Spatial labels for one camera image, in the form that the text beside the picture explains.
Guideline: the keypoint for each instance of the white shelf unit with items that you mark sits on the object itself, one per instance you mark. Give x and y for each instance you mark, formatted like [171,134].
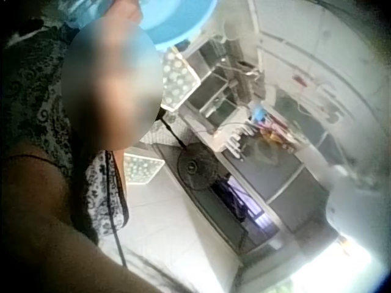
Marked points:
[275,158]

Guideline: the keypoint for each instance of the purple cloth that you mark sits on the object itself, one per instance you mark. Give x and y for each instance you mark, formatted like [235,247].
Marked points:
[233,198]

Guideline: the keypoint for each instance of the black standing fan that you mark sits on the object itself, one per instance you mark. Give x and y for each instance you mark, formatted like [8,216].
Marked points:
[197,168]

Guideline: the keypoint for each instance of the blue plastic basin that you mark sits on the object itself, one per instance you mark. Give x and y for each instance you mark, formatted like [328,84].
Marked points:
[177,21]

